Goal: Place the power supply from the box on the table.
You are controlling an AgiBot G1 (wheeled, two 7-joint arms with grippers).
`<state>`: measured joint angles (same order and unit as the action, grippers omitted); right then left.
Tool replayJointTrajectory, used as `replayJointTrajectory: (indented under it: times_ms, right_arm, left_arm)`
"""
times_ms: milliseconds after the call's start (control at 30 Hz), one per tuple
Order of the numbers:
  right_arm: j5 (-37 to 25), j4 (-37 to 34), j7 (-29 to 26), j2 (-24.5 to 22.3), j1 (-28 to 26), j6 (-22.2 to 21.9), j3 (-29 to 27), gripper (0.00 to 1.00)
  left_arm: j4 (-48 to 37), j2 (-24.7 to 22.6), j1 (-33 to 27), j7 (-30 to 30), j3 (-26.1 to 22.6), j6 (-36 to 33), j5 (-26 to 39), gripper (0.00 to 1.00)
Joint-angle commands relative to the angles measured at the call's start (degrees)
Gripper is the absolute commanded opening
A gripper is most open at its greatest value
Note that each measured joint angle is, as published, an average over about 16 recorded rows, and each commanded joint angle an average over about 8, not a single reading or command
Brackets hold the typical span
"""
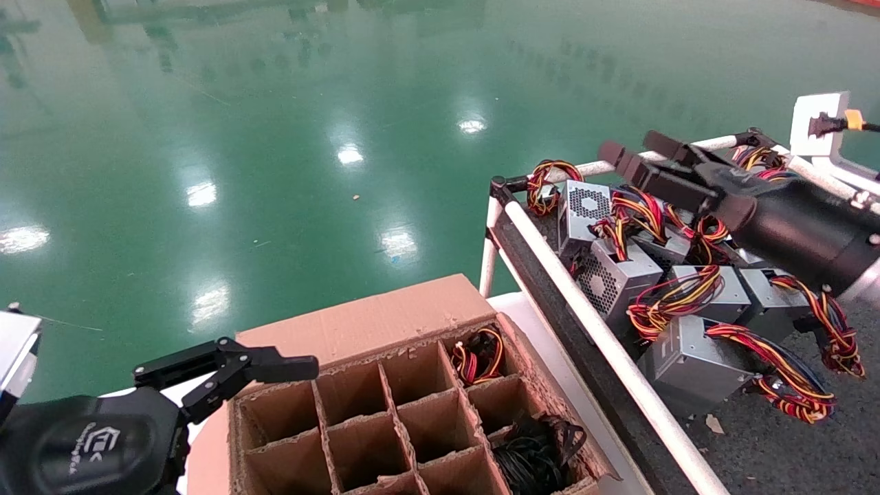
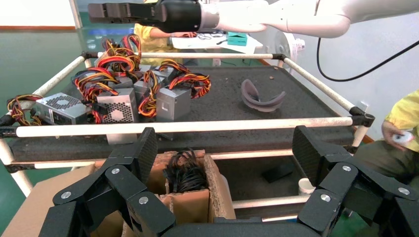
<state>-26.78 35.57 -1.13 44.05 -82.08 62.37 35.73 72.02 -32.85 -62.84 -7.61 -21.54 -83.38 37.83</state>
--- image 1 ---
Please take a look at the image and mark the black cable, yellow plug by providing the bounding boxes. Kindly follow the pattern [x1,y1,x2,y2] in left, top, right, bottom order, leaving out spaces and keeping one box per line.
[810,109,880,136]

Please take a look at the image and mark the silver power supply, fan grille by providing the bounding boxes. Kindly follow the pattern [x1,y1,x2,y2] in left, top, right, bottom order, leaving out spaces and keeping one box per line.
[526,159,613,256]

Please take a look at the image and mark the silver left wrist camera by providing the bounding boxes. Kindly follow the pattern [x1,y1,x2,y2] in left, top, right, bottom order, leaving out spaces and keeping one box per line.
[0,309,43,424]

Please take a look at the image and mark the silver power supply, white label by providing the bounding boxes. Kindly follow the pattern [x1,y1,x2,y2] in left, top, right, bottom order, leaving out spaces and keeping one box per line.
[732,144,790,183]

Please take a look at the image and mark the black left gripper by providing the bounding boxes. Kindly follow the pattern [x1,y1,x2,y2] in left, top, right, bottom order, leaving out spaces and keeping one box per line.
[0,337,320,495]

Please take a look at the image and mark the black cable bundle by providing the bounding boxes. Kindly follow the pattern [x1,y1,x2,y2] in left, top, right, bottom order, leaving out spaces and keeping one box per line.
[492,411,589,495]

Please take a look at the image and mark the silver power supply, red-yellow cables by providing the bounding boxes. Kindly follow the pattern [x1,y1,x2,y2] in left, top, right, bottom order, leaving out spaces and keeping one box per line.
[636,315,838,425]
[626,265,751,342]
[632,199,731,266]
[450,327,506,386]
[725,244,767,269]
[739,267,868,379]

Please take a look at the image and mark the silver power supply, honeycomb vent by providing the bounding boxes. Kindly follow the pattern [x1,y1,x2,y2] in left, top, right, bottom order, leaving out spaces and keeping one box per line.
[569,186,666,338]

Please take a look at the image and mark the dark grey felt mat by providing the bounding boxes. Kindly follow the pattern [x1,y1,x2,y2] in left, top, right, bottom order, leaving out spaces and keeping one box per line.
[495,162,880,495]

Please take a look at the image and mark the cardboard box with dividers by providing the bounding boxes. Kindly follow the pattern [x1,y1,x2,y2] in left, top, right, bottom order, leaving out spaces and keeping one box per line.
[186,274,619,495]

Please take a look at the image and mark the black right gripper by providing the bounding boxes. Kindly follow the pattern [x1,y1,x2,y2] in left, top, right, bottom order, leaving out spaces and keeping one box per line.
[598,131,880,293]

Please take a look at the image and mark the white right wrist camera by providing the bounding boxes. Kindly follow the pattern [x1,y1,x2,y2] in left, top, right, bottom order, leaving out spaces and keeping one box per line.
[789,91,852,160]

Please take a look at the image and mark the white pipe frame cart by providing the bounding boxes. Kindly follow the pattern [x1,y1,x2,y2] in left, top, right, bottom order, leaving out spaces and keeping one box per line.
[478,127,880,495]

